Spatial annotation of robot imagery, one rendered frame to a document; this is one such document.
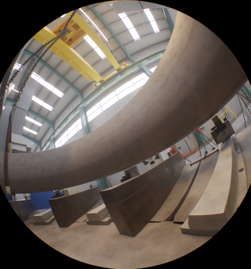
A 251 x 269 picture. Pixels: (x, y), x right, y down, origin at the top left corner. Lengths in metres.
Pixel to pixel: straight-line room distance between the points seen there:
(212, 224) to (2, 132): 5.39
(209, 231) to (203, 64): 1.18
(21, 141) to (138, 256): 3.80
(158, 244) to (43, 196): 4.81
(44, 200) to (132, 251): 4.66
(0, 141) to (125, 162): 4.77
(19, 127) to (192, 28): 4.69
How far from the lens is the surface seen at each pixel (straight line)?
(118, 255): 0.64
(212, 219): 0.43
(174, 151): 2.27
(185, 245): 0.54
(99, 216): 1.06
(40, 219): 1.71
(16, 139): 3.81
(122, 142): 1.57
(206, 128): 9.65
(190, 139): 8.90
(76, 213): 1.58
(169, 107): 1.21
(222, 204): 0.43
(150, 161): 3.00
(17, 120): 4.31
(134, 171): 0.84
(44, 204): 5.05
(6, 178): 2.72
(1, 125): 5.29
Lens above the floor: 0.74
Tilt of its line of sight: 22 degrees up
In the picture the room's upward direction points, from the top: 24 degrees counter-clockwise
